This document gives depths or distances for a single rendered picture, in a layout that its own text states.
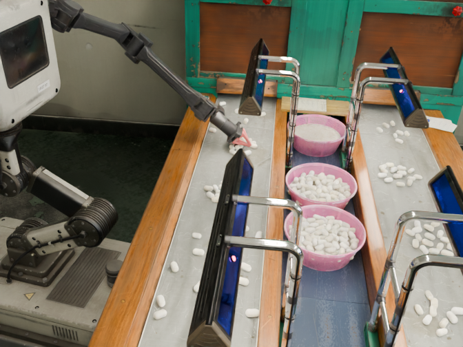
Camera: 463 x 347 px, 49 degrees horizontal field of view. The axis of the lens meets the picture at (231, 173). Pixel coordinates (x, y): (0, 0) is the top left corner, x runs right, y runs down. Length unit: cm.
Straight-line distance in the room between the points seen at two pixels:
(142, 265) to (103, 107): 234
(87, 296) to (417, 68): 178
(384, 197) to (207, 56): 112
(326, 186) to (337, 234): 28
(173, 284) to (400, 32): 158
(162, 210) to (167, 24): 188
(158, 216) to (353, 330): 71
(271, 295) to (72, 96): 266
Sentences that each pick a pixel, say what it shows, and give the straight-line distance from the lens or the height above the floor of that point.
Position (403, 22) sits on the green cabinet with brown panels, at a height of 117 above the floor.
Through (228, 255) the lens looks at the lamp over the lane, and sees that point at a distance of 106.
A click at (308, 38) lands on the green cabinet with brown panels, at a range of 246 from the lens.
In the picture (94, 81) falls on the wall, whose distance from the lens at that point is 368.
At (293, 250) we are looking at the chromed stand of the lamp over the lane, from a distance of 107.
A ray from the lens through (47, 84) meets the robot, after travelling 166.
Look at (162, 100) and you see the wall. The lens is 360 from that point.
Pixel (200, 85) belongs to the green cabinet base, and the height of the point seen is 80.
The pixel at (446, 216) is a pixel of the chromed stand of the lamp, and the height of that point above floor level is 112.
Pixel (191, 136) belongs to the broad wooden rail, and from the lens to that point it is 217.
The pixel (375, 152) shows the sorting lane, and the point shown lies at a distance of 223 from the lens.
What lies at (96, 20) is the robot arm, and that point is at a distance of 201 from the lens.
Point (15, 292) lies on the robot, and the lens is 197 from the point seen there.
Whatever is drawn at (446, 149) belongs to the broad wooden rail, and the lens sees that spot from 232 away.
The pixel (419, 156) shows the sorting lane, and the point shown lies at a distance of 227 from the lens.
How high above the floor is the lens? 181
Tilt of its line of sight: 33 degrees down
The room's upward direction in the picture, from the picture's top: 2 degrees clockwise
